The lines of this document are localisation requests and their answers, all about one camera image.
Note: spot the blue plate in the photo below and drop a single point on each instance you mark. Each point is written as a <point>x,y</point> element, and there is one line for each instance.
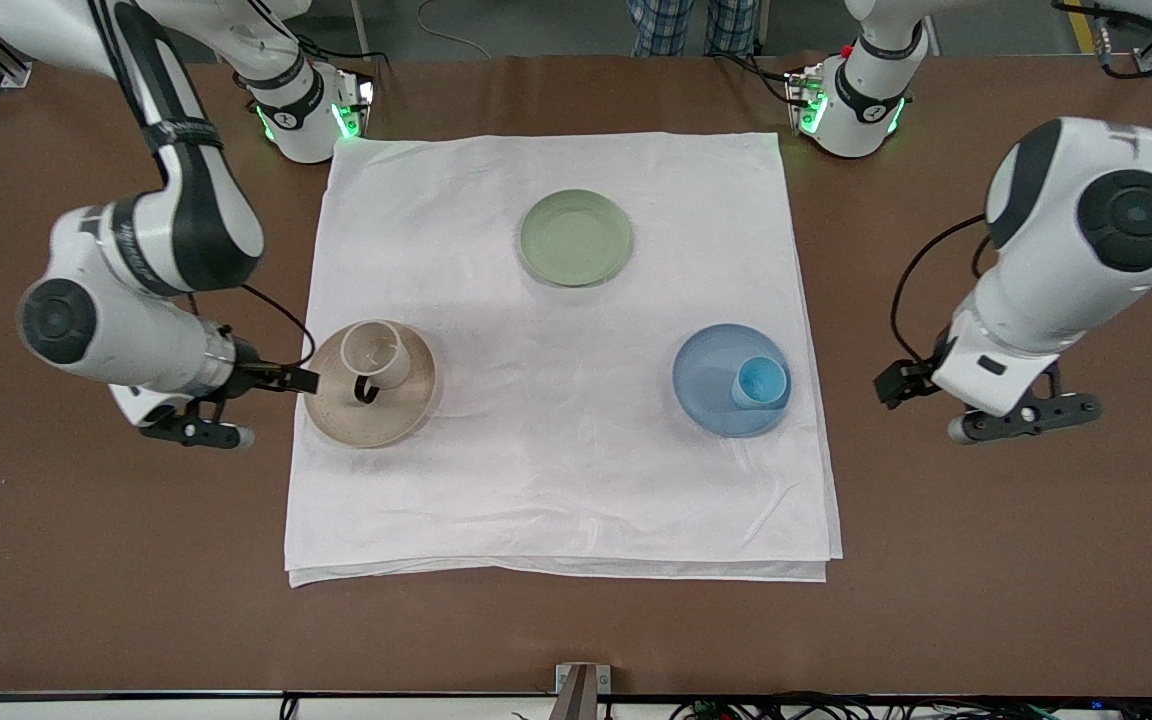
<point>711,385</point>

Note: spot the beige gray plate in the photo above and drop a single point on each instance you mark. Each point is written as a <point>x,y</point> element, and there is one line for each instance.
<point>396,415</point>

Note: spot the white cloth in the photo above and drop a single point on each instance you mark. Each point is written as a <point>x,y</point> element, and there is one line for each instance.
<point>556,450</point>

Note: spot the person in plaid trousers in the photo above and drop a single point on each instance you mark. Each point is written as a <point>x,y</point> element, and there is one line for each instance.
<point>696,25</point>

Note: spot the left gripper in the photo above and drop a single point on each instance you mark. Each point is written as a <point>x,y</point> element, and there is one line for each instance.
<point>904,379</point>

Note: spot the green plate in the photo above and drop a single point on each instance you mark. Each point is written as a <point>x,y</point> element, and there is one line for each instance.
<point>574,238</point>

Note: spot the blue cup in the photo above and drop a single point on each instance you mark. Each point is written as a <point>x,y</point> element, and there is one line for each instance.
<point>761,383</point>

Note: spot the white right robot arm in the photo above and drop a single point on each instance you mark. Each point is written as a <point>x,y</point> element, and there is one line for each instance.
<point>166,200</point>

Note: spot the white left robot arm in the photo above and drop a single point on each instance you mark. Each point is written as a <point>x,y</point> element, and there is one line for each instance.
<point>1086,220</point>

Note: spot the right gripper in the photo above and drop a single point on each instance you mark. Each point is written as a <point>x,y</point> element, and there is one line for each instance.
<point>254,375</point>

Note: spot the grey metal table bracket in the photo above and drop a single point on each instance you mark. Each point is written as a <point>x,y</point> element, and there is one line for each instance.
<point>581,690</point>

